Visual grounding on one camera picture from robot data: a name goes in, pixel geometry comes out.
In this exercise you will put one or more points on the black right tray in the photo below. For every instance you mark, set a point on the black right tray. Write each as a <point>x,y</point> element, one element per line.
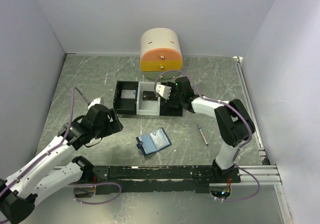
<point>172,111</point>

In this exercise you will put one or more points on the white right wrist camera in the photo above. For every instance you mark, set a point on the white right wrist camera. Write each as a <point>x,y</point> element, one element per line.
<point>163,91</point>

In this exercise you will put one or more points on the round three-drawer storage box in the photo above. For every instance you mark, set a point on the round three-drawer storage box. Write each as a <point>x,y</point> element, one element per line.
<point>160,54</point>

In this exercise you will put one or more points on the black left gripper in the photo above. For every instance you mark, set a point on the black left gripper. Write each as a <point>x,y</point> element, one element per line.
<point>113,126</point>

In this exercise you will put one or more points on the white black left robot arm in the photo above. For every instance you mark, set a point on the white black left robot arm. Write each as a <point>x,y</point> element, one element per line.
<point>22,191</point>

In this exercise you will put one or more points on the silver card in tray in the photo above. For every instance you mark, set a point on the silver card in tray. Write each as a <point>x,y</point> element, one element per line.
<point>128,94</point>

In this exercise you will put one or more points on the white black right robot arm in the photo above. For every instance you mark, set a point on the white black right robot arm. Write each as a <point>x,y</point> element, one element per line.
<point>234,122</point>

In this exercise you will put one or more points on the black left tray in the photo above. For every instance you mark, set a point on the black left tray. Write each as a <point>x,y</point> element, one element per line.
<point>125,106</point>

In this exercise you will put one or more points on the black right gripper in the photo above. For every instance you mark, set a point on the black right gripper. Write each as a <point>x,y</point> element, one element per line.
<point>175,87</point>

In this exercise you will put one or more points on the black card in tray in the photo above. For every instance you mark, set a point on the black card in tray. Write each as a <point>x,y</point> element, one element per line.
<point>149,96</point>

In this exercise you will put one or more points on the blue white pen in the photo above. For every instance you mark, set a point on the blue white pen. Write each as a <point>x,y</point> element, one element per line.
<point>203,135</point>

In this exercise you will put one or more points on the blue leather card holder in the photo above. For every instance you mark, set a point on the blue leather card holder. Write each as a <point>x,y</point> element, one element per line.
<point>146,145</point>

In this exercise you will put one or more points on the black tray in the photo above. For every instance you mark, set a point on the black tray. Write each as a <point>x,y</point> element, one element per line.
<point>125,106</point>
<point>172,111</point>

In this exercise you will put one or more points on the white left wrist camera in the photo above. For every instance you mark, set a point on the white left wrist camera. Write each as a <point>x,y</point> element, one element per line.
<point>98,100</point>

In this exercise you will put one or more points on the white middle tray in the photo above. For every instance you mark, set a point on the white middle tray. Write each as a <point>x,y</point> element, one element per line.
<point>150,108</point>

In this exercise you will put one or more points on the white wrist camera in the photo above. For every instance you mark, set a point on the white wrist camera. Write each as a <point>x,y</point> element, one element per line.
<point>163,91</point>
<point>98,100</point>

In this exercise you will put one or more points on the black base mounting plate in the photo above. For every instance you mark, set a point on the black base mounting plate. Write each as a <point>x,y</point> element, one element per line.
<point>197,178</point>

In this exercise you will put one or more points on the silver VIP card in holder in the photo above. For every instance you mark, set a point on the silver VIP card in holder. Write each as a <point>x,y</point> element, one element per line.
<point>159,139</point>

